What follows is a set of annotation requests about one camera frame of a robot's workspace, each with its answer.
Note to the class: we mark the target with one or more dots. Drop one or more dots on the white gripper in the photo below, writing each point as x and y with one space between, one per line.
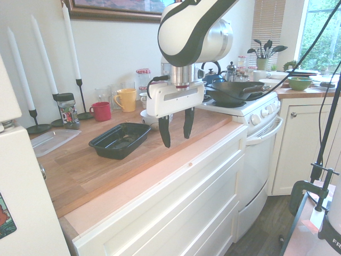
175 100

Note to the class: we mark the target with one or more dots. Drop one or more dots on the white bowl with swirl pattern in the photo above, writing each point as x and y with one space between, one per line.
148 122

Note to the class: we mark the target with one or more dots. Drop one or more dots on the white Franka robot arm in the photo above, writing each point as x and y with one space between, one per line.
181 32

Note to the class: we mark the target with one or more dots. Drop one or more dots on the small jar with checkered lid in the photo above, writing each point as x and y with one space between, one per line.
143 89

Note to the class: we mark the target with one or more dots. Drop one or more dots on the yellow mug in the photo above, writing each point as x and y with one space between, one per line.
128 100

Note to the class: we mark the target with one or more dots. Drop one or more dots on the black plastic food container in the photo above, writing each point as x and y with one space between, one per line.
120 142

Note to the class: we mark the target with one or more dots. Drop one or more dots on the glass jar with checkered lid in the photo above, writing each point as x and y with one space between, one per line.
143 77

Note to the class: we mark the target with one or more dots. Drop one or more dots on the blue kettle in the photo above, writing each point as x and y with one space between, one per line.
213 78

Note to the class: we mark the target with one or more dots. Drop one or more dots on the black wok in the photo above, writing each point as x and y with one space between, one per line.
229 90

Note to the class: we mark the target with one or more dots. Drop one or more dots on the clear drinking glass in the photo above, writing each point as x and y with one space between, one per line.
115 92
128 85
101 95

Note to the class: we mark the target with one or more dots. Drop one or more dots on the white drawer cabinet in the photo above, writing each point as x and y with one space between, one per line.
173 200

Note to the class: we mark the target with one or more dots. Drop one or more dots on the red mug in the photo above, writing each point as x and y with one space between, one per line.
102 112

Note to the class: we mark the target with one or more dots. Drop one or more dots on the glass french press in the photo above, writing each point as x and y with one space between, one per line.
231 72

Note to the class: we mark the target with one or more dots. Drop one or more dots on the white stove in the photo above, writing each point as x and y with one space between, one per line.
255 165

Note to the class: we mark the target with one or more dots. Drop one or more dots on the stacked small jars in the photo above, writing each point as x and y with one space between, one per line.
242 64

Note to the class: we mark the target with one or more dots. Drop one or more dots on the plain white mug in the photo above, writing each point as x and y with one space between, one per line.
259 76

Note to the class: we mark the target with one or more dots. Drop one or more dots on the white serving bowl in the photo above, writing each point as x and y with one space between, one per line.
269 84

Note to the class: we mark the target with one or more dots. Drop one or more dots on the pale green utensil crock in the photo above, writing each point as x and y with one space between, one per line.
261 64

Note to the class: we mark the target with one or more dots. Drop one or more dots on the black cooking utensil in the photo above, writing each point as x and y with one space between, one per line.
268 45
257 42
251 50
279 48

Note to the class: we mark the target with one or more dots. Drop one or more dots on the spice jar with black lid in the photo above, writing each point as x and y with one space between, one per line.
68 112

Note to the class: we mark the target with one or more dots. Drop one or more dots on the shallow white dish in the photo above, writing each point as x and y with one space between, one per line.
279 75

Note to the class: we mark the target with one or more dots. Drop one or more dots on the white cabinet with knob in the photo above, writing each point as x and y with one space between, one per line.
295 146

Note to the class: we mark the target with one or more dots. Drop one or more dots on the clear plastic container lid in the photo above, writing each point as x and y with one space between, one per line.
53 141

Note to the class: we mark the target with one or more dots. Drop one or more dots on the wooden framed picture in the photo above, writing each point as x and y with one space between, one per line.
112 15

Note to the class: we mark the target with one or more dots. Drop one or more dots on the green bowl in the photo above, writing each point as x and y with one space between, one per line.
299 84

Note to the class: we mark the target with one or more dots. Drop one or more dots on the tall white taper candle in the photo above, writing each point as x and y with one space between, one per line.
71 42
44 56
20 69

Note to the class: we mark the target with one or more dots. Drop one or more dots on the beige window blinds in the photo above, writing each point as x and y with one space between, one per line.
269 26

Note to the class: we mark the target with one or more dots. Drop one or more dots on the green screw clamp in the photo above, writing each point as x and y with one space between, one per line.
299 192

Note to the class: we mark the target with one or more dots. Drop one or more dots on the white refrigerator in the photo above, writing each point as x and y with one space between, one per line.
24 186

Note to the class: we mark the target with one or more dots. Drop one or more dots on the pink robot mounting table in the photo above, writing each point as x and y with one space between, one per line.
301 240

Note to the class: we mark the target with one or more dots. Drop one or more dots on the window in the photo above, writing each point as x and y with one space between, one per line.
322 34

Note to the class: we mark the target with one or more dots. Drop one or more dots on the colourful fridge sticker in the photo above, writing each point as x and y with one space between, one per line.
5 216

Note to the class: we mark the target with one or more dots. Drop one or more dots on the black camera stand pole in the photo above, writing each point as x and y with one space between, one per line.
328 125

